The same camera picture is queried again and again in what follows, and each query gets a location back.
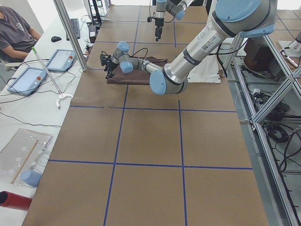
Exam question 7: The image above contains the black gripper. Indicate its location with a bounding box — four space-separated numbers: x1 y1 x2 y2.
105 59 115 79
154 17 165 41

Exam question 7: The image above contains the dark brown t-shirt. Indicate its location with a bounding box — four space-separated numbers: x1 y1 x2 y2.
107 56 168 85

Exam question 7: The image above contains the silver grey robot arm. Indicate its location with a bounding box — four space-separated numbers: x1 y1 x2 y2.
148 0 194 41
100 0 277 95

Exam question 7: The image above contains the far blue teach pendant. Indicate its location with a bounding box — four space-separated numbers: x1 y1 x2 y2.
46 49 76 73

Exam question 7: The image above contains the blue teach pendant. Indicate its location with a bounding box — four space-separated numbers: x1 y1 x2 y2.
46 49 76 73
7 67 47 96

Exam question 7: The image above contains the white reacher grabber stick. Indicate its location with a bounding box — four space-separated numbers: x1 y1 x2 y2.
31 46 74 109

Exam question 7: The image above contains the black keyboard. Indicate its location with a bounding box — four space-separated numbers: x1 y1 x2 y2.
70 18 80 39

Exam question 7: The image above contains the black computer mouse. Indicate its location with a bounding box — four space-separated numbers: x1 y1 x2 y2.
51 36 62 42

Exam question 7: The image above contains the brown paper table cover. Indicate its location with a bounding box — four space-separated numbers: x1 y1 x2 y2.
24 6 268 226

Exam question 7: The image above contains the near blue teach pendant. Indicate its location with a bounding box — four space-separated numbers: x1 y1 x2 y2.
7 67 47 96

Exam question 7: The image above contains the seated person grey shirt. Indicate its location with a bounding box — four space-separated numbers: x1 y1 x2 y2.
0 6 41 63

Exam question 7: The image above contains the clear plastic bag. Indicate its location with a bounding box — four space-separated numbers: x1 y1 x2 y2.
0 129 53 186

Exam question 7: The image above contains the blue plastic cup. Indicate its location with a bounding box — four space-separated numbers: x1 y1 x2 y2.
21 169 42 187

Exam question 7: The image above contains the red cylinder tube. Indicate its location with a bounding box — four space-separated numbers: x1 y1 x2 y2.
0 191 32 211

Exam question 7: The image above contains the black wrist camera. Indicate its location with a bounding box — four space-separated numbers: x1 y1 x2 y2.
100 51 111 66

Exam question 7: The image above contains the black left braided cable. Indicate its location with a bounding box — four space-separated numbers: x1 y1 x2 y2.
128 47 151 64

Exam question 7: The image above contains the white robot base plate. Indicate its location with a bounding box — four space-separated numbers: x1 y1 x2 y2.
188 56 221 83

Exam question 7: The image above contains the aluminium frame post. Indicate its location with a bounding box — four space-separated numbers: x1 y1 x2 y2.
53 0 88 72

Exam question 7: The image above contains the aluminium frame table rail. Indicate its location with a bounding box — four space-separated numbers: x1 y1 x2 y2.
221 31 301 226

